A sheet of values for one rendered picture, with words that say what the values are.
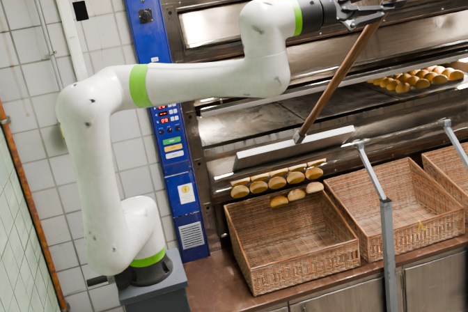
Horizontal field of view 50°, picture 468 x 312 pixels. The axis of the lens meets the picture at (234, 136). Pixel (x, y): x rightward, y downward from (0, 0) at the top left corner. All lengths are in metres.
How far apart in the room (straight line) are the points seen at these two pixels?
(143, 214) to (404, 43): 1.90
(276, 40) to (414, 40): 1.83
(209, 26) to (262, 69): 1.32
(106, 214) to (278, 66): 0.57
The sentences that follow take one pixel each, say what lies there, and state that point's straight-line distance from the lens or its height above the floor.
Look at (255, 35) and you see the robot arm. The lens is 1.17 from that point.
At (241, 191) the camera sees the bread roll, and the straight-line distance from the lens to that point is 2.60.
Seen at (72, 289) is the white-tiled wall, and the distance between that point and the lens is 2.87.
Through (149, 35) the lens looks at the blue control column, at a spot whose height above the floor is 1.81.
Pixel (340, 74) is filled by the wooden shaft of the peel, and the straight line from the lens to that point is 1.65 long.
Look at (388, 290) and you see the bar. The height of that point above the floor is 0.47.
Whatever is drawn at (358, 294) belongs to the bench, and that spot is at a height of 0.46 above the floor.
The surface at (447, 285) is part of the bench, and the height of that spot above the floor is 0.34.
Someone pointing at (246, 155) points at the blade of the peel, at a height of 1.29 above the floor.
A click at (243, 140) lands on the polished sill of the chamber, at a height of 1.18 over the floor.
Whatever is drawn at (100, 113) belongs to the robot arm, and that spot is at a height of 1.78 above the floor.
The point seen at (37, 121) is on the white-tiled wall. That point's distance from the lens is 2.52.
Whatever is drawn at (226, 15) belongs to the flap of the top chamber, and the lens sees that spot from 2.51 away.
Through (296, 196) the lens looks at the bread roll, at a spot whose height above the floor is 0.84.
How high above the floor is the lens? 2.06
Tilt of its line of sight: 19 degrees down
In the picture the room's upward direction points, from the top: 9 degrees counter-clockwise
